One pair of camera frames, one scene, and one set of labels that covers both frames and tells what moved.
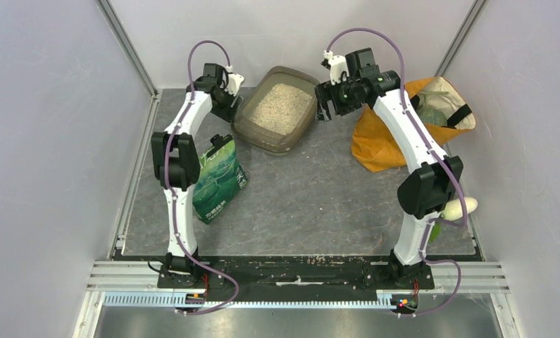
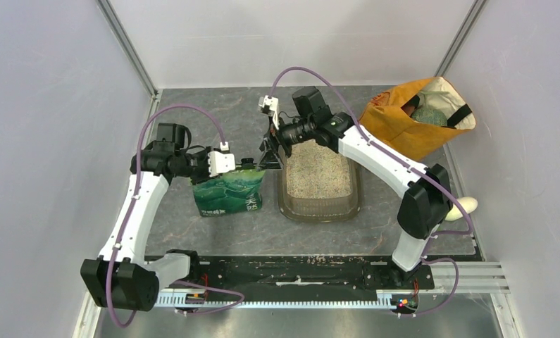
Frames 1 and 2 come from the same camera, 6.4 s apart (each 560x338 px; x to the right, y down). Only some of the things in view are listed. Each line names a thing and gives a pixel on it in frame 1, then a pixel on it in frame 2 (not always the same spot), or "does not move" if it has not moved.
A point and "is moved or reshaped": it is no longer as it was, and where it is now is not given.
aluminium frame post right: [477, 10] does not move
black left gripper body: [224, 109] to [195, 166]
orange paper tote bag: [374, 148] does not move
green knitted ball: [433, 116] does not move
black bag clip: [218, 141] to [246, 163]
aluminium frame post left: [128, 46] does not move
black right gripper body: [343, 95] to [296, 132]
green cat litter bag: [221, 178] is moved or reshaped
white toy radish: [453, 208] does not move
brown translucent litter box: [278, 108] to [315, 184]
